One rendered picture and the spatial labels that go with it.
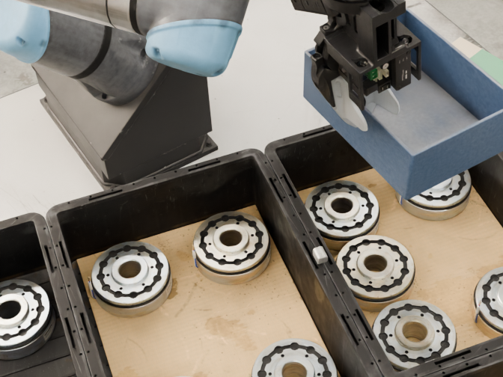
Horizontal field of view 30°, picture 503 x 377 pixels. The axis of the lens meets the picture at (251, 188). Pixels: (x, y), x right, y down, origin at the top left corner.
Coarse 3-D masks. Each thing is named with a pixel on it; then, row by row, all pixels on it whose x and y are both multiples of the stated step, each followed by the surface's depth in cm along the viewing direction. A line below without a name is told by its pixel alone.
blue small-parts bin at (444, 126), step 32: (416, 32) 112; (448, 64) 109; (320, 96) 108; (416, 96) 112; (448, 96) 111; (480, 96) 107; (352, 128) 105; (384, 128) 99; (416, 128) 108; (448, 128) 108; (480, 128) 100; (384, 160) 101; (416, 160) 97; (448, 160) 100; (480, 160) 104; (416, 192) 101
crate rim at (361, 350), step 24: (192, 168) 125; (216, 168) 125; (264, 168) 124; (120, 192) 122; (48, 216) 120; (288, 216) 119; (312, 264) 113; (72, 288) 112; (336, 312) 109; (360, 336) 106; (96, 360) 106; (360, 360) 104
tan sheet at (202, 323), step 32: (192, 224) 131; (96, 256) 128; (192, 256) 128; (192, 288) 124; (224, 288) 124; (256, 288) 124; (288, 288) 123; (96, 320) 121; (128, 320) 121; (160, 320) 121; (192, 320) 121; (224, 320) 120; (256, 320) 120; (288, 320) 120; (128, 352) 118; (160, 352) 118; (192, 352) 117; (224, 352) 117; (256, 352) 117
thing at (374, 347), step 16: (320, 128) 129; (272, 144) 127; (288, 144) 127; (272, 160) 125; (288, 176) 123; (288, 192) 121; (304, 208) 119; (304, 224) 118; (320, 240) 116; (336, 272) 112; (336, 288) 111; (352, 304) 109; (368, 336) 106; (384, 352) 105; (464, 352) 105; (480, 352) 104; (384, 368) 104; (416, 368) 103; (432, 368) 103
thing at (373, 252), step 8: (376, 248) 123; (360, 256) 122; (368, 256) 122; (376, 256) 122; (384, 256) 122; (360, 264) 121; (392, 264) 121; (360, 272) 121; (368, 272) 120; (376, 272) 120; (384, 272) 120; (376, 280) 120
